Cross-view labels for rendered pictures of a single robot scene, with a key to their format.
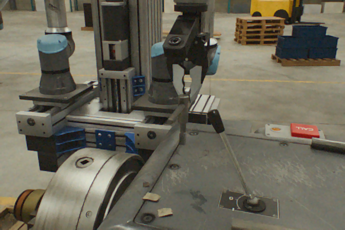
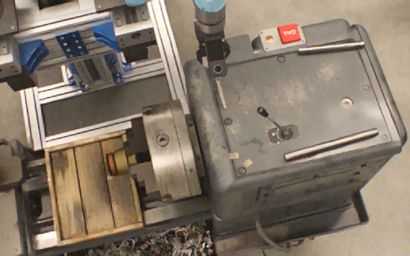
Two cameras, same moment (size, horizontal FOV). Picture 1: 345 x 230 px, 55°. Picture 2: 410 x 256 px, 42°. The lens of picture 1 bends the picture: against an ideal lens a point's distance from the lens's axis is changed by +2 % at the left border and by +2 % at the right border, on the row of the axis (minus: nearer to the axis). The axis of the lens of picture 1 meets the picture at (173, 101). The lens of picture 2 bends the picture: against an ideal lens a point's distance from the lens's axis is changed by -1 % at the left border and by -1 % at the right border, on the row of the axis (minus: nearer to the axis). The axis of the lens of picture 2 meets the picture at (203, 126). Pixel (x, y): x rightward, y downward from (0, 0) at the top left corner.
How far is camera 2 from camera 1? 116 cm
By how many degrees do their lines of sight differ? 52
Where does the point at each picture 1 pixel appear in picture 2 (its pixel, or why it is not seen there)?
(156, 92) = not seen: outside the picture
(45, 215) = (164, 181)
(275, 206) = (296, 129)
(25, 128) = not seen: outside the picture
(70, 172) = (160, 152)
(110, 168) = (184, 137)
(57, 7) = not seen: outside the picture
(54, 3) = not seen: outside the picture
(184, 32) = (219, 56)
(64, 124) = (17, 44)
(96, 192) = (188, 157)
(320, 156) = (306, 64)
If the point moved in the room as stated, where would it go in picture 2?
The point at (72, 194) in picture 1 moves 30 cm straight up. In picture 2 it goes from (173, 164) to (163, 128)
